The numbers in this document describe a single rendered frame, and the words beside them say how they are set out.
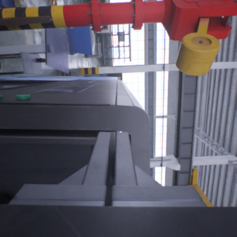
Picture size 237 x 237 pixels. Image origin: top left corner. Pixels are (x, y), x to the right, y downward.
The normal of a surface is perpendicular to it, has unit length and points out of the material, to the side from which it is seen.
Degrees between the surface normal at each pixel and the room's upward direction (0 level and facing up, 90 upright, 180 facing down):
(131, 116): 90
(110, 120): 90
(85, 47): 94
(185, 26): 90
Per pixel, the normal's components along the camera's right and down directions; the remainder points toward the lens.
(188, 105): 0.00, 0.25
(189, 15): 0.03, 0.79
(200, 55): -0.31, 0.76
